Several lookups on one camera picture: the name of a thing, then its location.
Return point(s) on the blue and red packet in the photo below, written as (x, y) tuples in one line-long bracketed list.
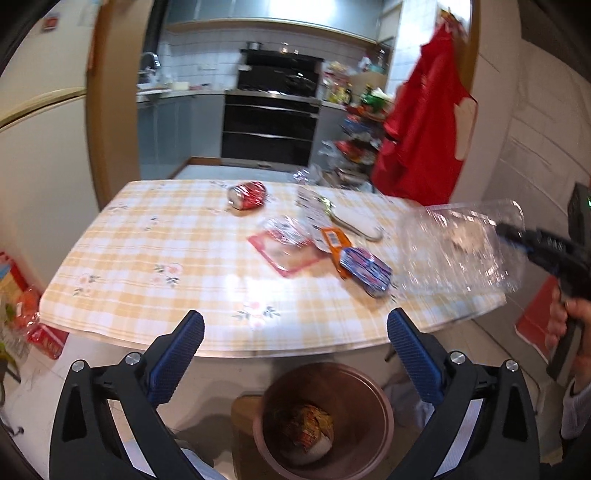
[(367, 270)]

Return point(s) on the chrome faucet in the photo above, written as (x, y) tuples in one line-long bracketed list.
[(150, 62)]

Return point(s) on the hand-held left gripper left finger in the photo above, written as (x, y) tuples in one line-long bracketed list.
[(178, 350)]

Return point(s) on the red and yellow box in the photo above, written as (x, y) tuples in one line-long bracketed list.
[(11, 277)]

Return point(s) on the wooden stool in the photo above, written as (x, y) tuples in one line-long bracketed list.
[(242, 415)]

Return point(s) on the red paper sheet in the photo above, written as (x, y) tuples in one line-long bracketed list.
[(535, 318)]

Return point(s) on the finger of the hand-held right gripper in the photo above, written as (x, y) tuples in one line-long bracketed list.
[(512, 233)]

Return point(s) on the clear plastic wrapper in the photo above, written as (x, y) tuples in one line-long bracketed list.
[(308, 207)]

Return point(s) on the grey cabinets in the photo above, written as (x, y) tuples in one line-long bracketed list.
[(277, 18), (184, 129)]

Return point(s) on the clear red-printed wrapper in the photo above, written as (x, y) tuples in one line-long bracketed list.
[(284, 230)]

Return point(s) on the person's right hand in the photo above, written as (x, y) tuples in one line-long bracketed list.
[(556, 318)]

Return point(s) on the black wok with lid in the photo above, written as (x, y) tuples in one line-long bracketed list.
[(300, 82)]

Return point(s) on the crushed red can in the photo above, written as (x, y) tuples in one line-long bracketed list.
[(249, 194)]

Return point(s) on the red apron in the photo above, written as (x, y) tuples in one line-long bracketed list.
[(425, 115)]

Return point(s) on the grey upper cabinets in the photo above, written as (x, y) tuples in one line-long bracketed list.
[(277, 18)]

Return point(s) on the clear plastic container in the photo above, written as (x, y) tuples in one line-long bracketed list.
[(443, 258)]

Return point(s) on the grey lower cabinets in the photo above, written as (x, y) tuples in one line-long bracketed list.
[(184, 129)]

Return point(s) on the clear plastic bag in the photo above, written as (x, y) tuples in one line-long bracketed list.
[(309, 174), (330, 150)]

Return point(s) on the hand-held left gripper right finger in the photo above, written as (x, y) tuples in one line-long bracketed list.
[(413, 350)]

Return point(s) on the orange packet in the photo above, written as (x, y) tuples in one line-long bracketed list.
[(333, 237)]

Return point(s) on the black range hood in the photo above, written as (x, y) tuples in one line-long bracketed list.
[(277, 62)]

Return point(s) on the red-bordered wrapper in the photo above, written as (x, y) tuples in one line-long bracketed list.
[(281, 259)]

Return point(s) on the steel pot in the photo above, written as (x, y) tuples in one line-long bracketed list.
[(254, 45)]

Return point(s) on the red wall sticker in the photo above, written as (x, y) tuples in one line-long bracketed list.
[(51, 22)]

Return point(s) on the black oven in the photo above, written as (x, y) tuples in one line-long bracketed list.
[(268, 124)]

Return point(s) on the brown trash bin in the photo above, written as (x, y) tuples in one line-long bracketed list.
[(364, 415)]

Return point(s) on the cream refrigerator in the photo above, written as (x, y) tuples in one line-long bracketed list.
[(37, 161)]

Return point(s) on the person's right forearm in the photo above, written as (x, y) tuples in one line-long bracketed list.
[(577, 410)]

